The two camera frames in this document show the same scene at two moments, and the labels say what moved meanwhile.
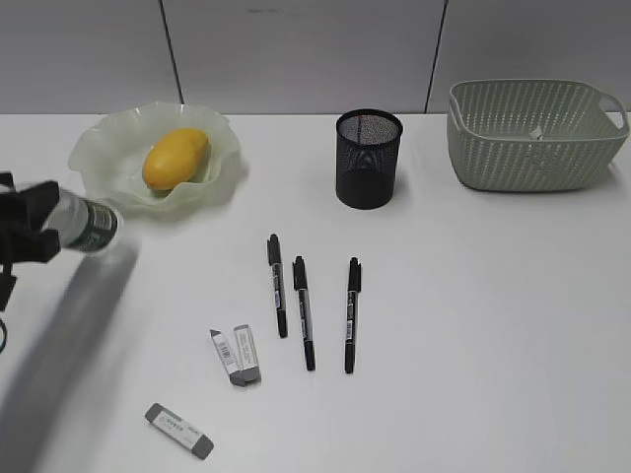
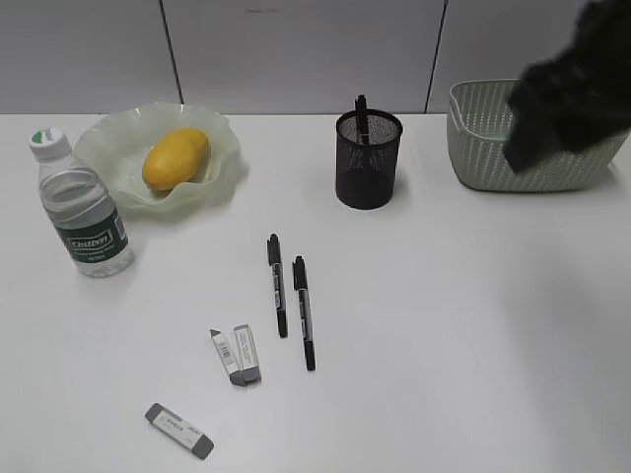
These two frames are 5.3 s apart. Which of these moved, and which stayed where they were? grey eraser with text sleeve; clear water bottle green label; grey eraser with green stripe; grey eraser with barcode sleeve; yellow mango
Moved: clear water bottle green label
Stayed: grey eraser with text sleeve; grey eraser with green stripe; grey eraser with barcode sleeve; yellow mango
